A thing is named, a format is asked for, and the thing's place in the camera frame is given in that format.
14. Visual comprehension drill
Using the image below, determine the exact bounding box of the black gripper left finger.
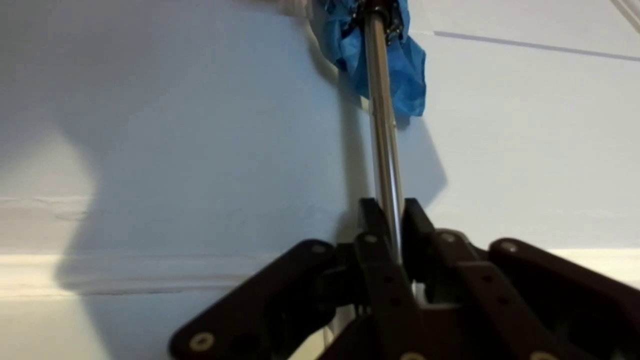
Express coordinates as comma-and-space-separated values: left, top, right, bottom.
169, 196, 432, 360

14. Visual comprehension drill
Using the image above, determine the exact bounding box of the blue folding umbrella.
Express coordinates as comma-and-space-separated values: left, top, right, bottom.
293, 0, 430, 267

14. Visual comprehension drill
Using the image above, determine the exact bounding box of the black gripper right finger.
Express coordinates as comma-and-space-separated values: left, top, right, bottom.
400, 196, 640, 360

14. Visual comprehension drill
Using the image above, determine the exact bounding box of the white panelled door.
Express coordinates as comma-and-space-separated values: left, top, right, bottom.
0, 0, 640, 360

